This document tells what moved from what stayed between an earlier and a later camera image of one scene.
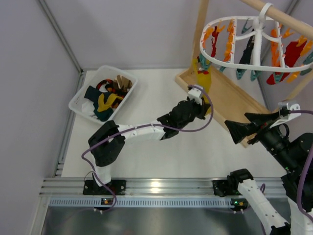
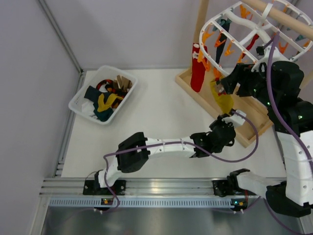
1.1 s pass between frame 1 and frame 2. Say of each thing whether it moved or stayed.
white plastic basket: stayed
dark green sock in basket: stayed
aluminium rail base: stayed
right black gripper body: moved
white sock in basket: stayed
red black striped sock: stayed
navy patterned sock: stayed
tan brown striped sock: stayed
